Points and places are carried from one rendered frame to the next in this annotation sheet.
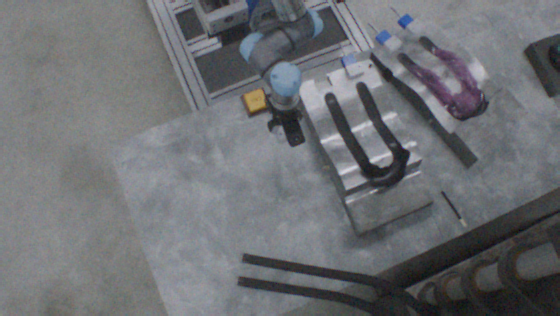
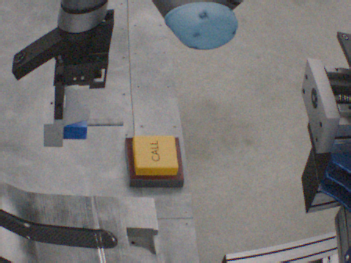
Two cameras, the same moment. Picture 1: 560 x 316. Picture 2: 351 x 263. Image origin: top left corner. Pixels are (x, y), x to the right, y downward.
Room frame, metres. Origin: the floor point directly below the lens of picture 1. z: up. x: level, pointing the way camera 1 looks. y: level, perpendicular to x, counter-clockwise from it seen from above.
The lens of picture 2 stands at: (1.04, -0.72, 1.92)
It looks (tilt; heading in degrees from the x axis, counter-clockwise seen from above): 49 degrees down; 108
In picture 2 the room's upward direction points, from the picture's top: 10 degrees clockwise
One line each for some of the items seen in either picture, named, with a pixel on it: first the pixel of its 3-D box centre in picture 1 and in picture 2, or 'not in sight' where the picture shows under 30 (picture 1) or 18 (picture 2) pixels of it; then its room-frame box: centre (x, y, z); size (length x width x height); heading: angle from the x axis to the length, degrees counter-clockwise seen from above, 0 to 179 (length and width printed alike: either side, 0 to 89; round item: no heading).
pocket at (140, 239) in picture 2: (322, 84); (143, 247); (0.82, -0.07, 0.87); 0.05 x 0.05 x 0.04; 31
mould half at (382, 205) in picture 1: (365, 143); (15, 253); (0.65, -0.22, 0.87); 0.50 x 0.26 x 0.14; 31
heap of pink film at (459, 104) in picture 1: (450, 79); not in sight; (0.91, -0.48, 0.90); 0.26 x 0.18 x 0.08; 48
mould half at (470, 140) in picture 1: (449, 84); not in sight; (0.91, -0.49, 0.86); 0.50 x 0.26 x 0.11; 48
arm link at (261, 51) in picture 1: (266, 51); not in sight; (0.72, 0.10, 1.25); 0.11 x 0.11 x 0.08; 47
